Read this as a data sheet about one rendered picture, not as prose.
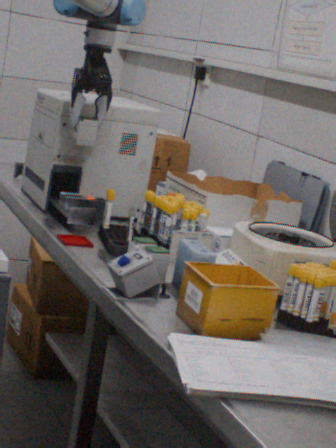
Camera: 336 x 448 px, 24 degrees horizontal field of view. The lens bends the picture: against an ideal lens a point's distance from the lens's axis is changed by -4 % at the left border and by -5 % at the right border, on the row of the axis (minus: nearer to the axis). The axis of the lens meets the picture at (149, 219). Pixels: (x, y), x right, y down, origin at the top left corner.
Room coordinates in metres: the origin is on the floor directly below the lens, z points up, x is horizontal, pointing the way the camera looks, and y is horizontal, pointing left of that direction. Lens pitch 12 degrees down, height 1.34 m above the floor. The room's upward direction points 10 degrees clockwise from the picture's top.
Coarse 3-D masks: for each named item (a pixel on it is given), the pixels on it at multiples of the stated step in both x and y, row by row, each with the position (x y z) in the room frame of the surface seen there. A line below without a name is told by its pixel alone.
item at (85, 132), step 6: (78, 120) 1.98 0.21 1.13; (84, 120) 1.96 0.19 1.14; (90, 120) 1.97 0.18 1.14; (78, 126) 1.97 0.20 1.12; (84, 126) 1.97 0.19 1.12; (90, 126) 1.97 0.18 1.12; (96, 126) 1.98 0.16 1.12; (78, 132) 1.96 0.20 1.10; (84, 132) 1.97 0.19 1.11; (90, 132) 1.97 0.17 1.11; (96, 132) 1.98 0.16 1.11; (72, 138) 2.00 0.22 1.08; (78, 138) 1.96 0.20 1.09; (84, 138) 1.97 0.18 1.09; (90, 138) 1.97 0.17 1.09; (78, 144) 1.96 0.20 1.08; (84, 144) 1.97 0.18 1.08; (90, 144) 1.97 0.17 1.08
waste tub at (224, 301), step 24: (192, 264) 1.43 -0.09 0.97; (216, 264) 1.44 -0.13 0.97; (192, 288) 1.38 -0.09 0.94; (216, 288) 1.31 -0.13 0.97; (240, 288) 1.32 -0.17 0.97; (264, 288) 1.34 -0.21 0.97; (192, 312) 1.36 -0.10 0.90; (216, 312) 1.31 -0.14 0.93; (240, 312) 1.33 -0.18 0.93; (264, 312) 1.34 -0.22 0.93; (216, 336) 1.31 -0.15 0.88; (240, 336) 1.33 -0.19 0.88
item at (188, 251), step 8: (184, 240) 1.59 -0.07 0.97; (192, 240) 1.60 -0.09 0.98; (184, 248) 1.56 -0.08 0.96; (192, 248) 1.53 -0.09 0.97; (200, 248) 1.54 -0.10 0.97; (184, 256) 1.56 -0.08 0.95; (192, 256) 1.52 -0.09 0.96; (200, 256) 1.50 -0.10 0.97; (208, 256) 1.51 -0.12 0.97; (216, 256) 1.51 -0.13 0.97; (176, 264) 1.59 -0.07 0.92; (184, 264) 1.55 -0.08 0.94; (176, 272) 1.58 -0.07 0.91; (176, 280) 1.57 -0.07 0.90; (168, 288) 1.56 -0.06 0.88; (176, 288) 1.56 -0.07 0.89; (176, 296) 1.52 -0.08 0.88
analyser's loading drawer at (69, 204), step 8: (56, 200) 2.04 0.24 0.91; (64, 200) 2.00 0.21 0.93; (72, 200) 1.96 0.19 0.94; (80, 200) 1.97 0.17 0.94; (64, 208) 1.96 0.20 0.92; (72, 208) 1.90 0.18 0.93; (80, 208) 1.91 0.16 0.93; (88, 208) 1.92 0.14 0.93; (72, 216) 1.91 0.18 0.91; (80, 216) 1.91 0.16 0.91; (88, 216) 1.92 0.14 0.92; (88, 224) 1.92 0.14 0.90
